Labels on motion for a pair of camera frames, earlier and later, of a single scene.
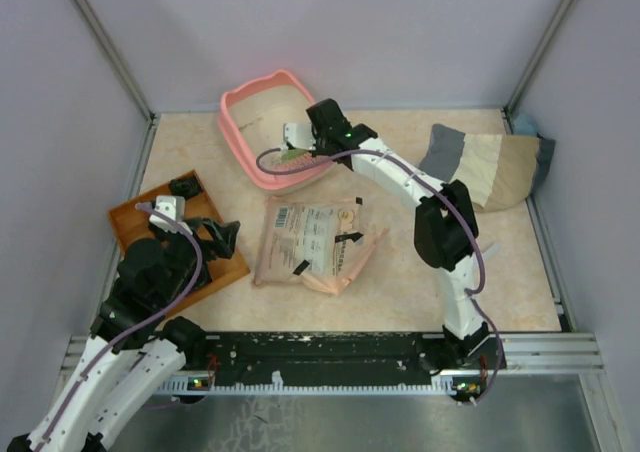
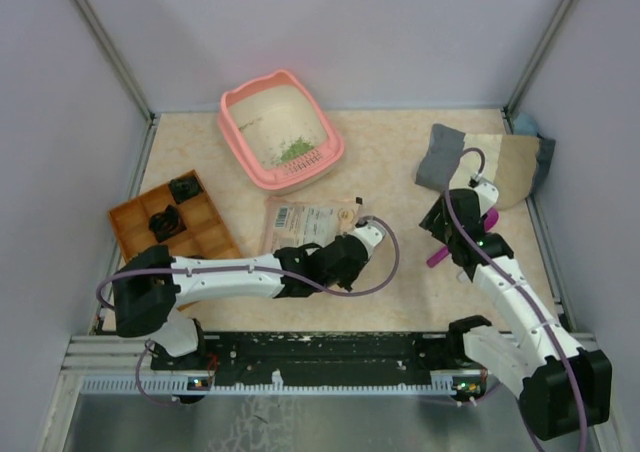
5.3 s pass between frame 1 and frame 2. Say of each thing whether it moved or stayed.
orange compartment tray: stayed
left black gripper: moved
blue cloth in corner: stayed
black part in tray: stayed
